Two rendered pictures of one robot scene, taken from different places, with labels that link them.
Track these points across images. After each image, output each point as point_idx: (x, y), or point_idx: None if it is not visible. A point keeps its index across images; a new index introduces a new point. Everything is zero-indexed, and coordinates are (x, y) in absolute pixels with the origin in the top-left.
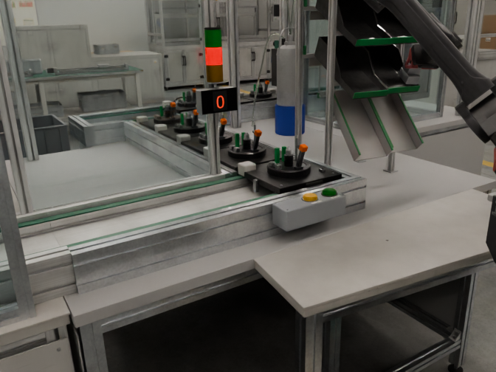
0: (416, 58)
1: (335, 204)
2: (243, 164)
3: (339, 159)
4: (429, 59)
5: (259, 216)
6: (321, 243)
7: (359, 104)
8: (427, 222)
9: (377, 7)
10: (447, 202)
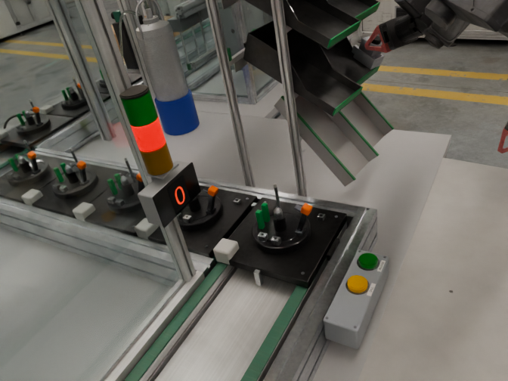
0: (393, 41)
1: (383, 274)
2: (223, 249)
3: (274, 156)
4: (408, 38)
5: (315, 345)
6: (392, 336)
7: (314, 105)
8: (457, 236)
9: (451, 23)
10: (443, 191)
